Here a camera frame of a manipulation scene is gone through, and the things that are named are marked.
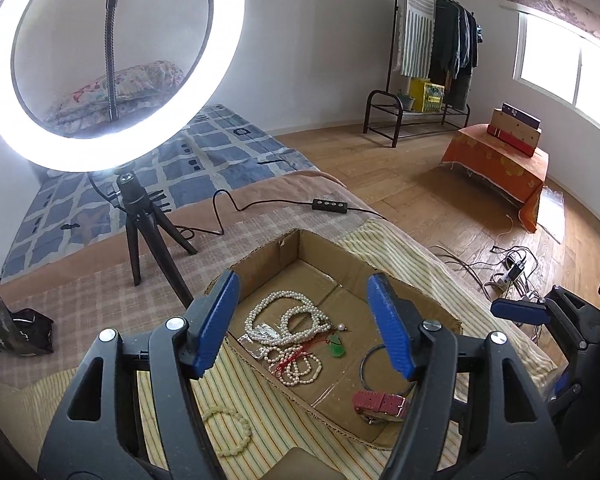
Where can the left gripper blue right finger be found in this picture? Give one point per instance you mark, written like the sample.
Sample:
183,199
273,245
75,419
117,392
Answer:
396,323

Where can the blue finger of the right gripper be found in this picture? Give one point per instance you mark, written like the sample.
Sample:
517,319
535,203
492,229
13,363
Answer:
520,311

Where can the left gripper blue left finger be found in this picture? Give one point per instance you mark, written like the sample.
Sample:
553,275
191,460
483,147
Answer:
221,302

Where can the black thin bangle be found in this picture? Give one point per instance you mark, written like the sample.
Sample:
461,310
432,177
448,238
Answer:
365,362

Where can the green jade pendant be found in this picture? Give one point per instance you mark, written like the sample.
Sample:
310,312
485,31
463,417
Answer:
335,346

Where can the brown cardboard box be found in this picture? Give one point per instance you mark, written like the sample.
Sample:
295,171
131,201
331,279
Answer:
335,280

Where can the yellow striped cloth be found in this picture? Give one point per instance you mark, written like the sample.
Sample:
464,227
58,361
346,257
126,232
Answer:
278,423

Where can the pink checked blanket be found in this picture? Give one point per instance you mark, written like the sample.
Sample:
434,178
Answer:
93,289

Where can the black tripod stand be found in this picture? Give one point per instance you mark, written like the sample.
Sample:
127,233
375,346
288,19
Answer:
143,217

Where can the orange cloth covered table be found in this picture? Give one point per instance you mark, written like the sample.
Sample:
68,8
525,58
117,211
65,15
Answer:
520,177

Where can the stacked boxes on table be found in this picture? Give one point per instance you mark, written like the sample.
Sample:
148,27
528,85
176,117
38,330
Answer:
516,128

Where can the blue patterned bed sheet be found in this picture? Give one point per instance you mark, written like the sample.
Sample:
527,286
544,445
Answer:
217,149

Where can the black printed bag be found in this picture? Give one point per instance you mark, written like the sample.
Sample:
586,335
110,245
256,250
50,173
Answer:
25,333

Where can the black clothes rack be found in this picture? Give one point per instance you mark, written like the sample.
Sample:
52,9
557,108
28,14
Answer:
384,101

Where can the yellow green box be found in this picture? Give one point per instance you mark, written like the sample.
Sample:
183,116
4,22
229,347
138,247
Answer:
427,96

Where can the floral folded quilt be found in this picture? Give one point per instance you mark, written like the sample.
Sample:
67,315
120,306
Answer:
140,90

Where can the window with floral valance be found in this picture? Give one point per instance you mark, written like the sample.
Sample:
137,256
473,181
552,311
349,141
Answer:
558,52

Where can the dark hanging clothes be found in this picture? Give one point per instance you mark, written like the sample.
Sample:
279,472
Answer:
454,54

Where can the striped hanging towel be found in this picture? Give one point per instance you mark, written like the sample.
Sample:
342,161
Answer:
414,37

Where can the black phone holder gooseneck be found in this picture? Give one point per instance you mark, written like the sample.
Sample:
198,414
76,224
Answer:
112,35

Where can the power strip with cables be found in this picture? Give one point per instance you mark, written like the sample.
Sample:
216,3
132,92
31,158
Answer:
505,269

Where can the white ring light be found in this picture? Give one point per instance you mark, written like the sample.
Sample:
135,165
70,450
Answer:
45,148

